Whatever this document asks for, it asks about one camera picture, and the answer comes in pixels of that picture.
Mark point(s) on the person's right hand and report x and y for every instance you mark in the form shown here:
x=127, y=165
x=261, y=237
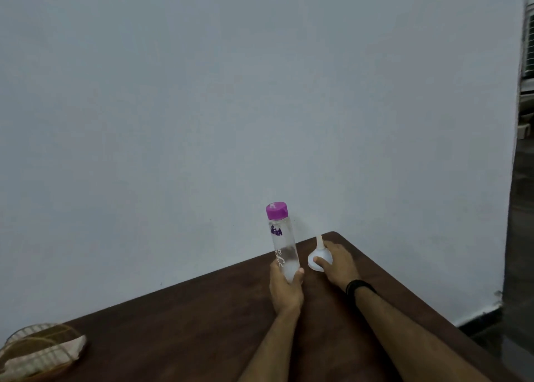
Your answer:
x=340, y=269

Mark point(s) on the person's left hand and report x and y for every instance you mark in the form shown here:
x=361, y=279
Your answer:
x=285, y=296

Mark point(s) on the white plastic funnel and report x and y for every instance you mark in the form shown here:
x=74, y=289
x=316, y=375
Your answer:
x=319, y=254

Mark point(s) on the clear water bottle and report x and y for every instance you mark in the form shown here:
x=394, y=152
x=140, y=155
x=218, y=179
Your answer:
x=283, y=244

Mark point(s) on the purple bottle cap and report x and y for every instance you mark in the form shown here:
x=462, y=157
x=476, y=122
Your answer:
x=277, y=210

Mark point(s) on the person's left forearm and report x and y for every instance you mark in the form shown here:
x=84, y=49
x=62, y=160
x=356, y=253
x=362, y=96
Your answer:
x=271, y=348

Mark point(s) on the person's right forearm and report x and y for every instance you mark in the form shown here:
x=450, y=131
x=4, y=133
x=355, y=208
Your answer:
x=404, y=344

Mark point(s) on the white air conditioner unit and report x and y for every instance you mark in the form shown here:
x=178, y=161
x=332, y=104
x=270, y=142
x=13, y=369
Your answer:
x=528, y=39

